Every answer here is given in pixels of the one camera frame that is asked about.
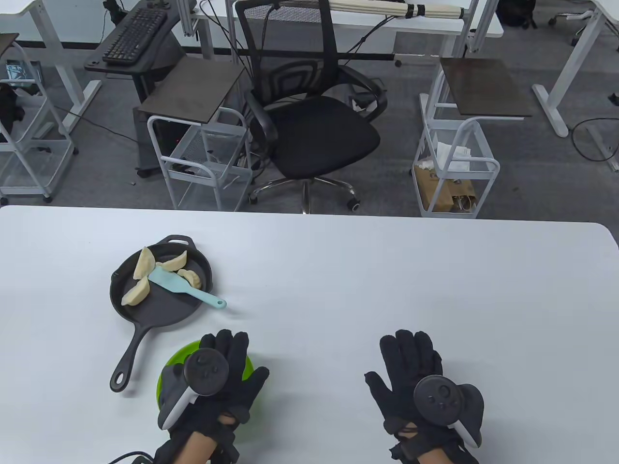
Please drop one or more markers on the black and white left controller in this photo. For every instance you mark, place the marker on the black and white left controller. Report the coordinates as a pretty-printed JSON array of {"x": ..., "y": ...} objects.
[{"x": 205, "y": 372}]

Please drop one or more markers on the white paper sheets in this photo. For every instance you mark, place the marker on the white paper sheets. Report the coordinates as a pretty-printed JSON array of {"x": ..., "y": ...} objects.
[{"x": 447, "y": 154}]

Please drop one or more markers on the black mesh office chair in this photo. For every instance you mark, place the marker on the black mesh office chair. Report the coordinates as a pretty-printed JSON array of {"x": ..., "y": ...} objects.
[{"x": 319, "y": 135}]

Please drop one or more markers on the white desk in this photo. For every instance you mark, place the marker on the white desk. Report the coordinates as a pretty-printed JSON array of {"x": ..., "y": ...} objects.
[
  {"x": 14, "y": 9},
  {"x": 551, "y": 111},
  {"x": 425, "y": 26}
]

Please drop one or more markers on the light blue dessert spatula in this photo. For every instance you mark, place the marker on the light blue dessert spatula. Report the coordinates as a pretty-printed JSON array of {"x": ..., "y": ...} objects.
[{"x": 167, "y": 282}]

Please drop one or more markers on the black computer tower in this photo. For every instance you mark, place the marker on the black computer tower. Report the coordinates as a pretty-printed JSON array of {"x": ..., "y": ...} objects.
[{"x": 145, "y": 145}]

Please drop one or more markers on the white cart with dark top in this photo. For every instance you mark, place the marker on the white cart with dark top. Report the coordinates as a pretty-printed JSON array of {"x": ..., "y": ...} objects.
[
  {"x": 193, "y": 87},
  {"x": 483, "y": 87},
  {"x": 8, "y": 43}
]

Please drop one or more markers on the person's right forearm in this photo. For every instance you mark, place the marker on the person's right forearm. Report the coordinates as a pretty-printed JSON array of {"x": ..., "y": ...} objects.
[{"x": 430, "y": 458}]

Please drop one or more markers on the silver foil packet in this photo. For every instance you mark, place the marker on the silver foil packet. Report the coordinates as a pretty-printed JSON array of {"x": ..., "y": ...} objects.
[{"x": 19, "y": 72}]

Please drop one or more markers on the black cast iron frying pan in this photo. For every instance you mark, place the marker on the black cast iron frying pan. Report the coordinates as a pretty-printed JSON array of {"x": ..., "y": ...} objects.
[{"x": 164, "y": 314}]

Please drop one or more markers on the black backpack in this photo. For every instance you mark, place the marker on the black backpack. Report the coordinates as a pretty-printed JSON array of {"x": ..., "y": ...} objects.
[{"x": 515, "y": 12}]

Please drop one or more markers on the person's left hand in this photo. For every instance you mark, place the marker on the person's left hand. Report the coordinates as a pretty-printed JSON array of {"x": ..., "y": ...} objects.
[{"x": 242, "y": 386}]

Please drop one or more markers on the black keyboard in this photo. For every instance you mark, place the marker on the black keyboard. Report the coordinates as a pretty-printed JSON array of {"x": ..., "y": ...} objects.
[{"x": 135, "y": 36}]

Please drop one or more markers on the black and white controller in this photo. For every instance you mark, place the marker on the black and white controller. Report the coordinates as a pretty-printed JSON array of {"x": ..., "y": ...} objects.
[
  {"x": 437, "y": 398},
  {"x": 205, "y": 372}
]

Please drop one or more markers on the brown paper bag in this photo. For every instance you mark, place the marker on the brown paper bag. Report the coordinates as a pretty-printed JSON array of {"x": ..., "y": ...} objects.
[{"x": 437, "y": 191}]

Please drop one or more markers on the person's right hand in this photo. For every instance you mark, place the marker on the person's right hand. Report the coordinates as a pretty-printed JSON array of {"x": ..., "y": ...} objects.
[{"x": 396, "y": 377}]

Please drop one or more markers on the black and white right controller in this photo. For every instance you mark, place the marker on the black and white right controller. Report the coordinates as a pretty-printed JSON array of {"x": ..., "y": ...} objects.
[{"x": 437, "y": 398}]

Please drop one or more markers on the pale cream dumpling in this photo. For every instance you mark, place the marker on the pale cream dumpling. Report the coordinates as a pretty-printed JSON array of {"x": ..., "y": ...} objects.
[
  {"x": 136, "y": 292},
  {"x": 144, "y": 263},
  {"x": 174, "y": 262},
  {"x": 190, "y": 279}
]

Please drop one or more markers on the person's left forearm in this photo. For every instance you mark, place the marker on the person's left forearm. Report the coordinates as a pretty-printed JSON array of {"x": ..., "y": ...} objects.
[{"x": 193, "y": 449}]

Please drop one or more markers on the green plastic bowl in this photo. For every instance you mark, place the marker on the green plastic bowl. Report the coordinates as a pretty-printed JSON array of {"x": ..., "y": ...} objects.
[{"x": 180, "y": 352}]

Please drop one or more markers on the dark keyboard stand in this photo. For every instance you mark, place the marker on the dark keyboard stand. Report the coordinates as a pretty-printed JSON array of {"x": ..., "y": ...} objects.
[{"x": 164, "y": 53}]

